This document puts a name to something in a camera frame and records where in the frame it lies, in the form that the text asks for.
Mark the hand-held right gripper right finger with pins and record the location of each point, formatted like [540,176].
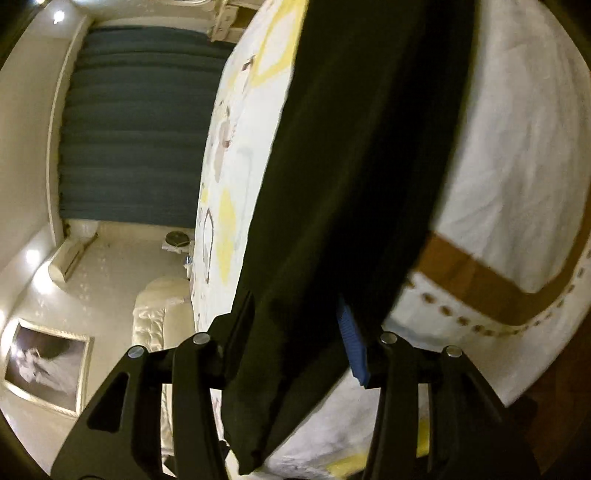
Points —
[353,341]

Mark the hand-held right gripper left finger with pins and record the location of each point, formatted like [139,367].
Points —
[231,337]

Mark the black pants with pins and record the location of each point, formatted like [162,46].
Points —
[346,161]

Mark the cream tufted headboard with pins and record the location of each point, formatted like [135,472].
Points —
[157,314]

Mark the round white device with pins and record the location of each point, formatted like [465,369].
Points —
[176,239]

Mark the framed black-and-white picture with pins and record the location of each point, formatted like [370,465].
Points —
[46,364]

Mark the recessed ceiling light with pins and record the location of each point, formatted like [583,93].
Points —
[57,16]
[32,256]

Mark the blue-grey curtain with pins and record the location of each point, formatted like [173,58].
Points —
[138,129]

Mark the white patterned bedspread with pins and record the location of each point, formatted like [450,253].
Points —
[508,161]

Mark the white wooden furniture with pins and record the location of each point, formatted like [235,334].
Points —
[226,21]

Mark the white wall air conditioner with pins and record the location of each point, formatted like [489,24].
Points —
[67,261]

